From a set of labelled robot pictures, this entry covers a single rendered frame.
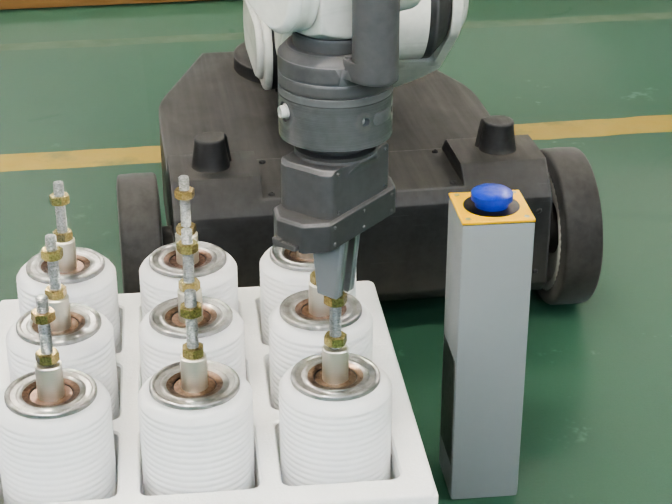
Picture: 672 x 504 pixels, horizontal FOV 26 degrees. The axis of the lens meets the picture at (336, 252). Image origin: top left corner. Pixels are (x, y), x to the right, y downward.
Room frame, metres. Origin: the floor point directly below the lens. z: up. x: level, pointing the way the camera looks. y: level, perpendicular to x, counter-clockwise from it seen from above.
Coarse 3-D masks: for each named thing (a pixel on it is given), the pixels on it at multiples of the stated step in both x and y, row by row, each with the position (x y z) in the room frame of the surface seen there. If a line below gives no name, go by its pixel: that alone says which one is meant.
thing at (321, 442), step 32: (288, 384) 1.04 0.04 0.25; (384, 384) 1.04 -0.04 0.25; (288, 416) 1.03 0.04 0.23; (320, 416) 1.01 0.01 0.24; (352, 416) 1.01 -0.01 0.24; (384, 416) 1.03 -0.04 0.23; (288, 448) 1.03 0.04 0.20; (320, 448) 1.01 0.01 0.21; (352, 448) 1.01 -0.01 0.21; (384, 448) 1.03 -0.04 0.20; (288, 480) 1.03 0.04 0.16; (320, 480) 1.01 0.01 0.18; (352, 480) 1.01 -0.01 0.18
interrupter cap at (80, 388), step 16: (64, 368) 1.06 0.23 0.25; (16, 384) 1.04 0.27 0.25; (32, 384) 1.04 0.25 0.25; (64, 384) 1.04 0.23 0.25; (80, 384) 1.04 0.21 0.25; (96, 384) 1.04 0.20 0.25; (16, 400) 1.01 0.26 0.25; (32, 400) 1.02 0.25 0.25; (64, 400) 1.02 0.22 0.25; (80, 400) 1.01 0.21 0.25; (32, 416) 0.99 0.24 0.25; (48, 416) 0.99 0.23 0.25; (64, 416) 0.99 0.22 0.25
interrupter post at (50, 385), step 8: (40, 368) 1.02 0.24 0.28; (48, 368) 1.02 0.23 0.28; (56, 368) 1.02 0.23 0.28; (40, 376) 1.02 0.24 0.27; (48, 376) 1.02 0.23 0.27; (56, 376) 1.02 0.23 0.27; (40, 384) 1.02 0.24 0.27; (48, 384) 1.02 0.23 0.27; (56, 384) 1.02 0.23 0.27; (40, 392) 1.02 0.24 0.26; (48, 392) 1.02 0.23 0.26; (56, 392) 1.02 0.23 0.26; (64, 392) 1.03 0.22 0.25; (48, 400) 1.02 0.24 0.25; (56, 400) 1.02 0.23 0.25
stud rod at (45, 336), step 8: (40, 296) 1.03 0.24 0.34; (40, 304) 1.02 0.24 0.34; (40, 312) 1.02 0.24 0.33; (40, 328) 1.02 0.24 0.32; (48, 328) 1.02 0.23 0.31; (40, 336) 1.02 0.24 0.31; (48, 336) 1.02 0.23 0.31; (40, 344) 1.02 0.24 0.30; (48, 344) 1.02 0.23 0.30; (48, 352) 1.02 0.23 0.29
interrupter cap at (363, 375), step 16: (304, 368) 1.06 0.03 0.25; (320, 368) 1.07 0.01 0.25; (352, 368) 1.07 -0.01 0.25; (368, 368) 1.06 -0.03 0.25; (304, 384) 1.04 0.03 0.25; (320, 384) 1.04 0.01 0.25; (336, 384) 1.04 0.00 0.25; (352, 384) 1.04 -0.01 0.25; (368, 384) 1.04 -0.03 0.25; (336, 400) 1.02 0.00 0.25
